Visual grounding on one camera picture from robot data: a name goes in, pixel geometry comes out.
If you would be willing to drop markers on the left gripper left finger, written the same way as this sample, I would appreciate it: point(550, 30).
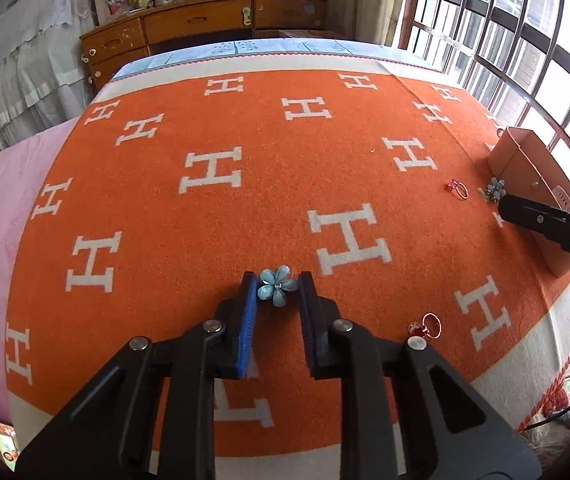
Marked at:
point(106, 430)

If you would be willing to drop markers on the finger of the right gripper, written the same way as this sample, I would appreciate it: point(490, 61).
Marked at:
point(552, 223)

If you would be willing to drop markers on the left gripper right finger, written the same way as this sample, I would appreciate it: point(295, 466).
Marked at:
point(406, 413)

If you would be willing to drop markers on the blue flower hair clip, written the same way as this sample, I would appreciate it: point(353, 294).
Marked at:
point(276, 285)

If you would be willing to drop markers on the pink jewelry box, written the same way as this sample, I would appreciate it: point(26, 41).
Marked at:
point(520, 159)

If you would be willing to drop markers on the grey flower brooch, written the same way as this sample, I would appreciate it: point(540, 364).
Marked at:
point(495, 190)

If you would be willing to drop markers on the metal window security grille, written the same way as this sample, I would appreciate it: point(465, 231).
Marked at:
point(513, 56)

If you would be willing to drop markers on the orange H-pattern blanket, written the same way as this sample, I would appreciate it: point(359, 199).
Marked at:
point(367, 174)

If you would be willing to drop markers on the light blue bed sheet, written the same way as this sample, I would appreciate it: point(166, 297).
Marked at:
point(304, 45)

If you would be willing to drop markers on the white lace covered furniture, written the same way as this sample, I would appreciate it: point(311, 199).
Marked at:
point(43, 81)

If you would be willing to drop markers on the wooden desk with drawers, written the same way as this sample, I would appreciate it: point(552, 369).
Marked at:
point(187, 23)

